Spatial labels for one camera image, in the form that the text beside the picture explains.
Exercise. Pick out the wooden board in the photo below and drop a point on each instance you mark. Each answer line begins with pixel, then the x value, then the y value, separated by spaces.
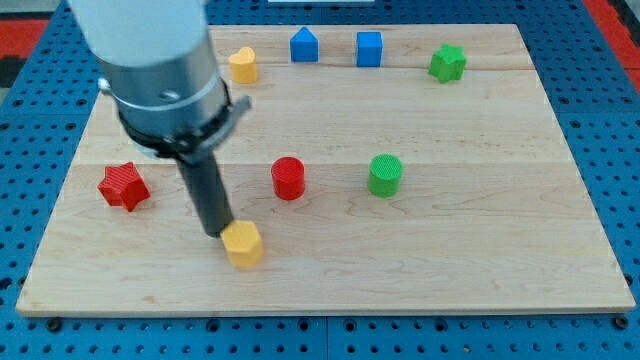
pixel 491 217

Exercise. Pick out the red cylinder block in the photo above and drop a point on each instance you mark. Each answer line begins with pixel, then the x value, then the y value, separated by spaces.
pixel 288 177

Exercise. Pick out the red star block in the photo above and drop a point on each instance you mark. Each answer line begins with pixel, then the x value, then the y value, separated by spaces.
pixel 123 186

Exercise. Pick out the yellow hexagon block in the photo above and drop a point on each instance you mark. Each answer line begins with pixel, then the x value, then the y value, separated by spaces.
pixel 243 243

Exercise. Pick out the green cylinder block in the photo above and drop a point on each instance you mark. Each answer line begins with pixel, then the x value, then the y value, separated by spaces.
pixel 385 173

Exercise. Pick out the blue house-shaped block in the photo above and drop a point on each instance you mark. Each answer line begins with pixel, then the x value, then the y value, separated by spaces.
pixel 304 46

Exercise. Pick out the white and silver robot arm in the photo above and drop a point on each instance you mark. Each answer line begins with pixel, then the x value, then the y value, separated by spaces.
pixel 158 64

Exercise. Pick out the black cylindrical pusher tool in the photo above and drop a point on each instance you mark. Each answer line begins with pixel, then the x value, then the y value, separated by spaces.
pixel 207 191

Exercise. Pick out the yellow heart block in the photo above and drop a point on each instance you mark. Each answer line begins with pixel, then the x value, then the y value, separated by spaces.
pixel 243 66

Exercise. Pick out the green star block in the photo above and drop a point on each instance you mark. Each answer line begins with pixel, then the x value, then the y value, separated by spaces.
pixel 448 63

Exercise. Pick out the blue cube block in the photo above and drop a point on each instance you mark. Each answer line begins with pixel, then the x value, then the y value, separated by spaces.
pixel 369 48

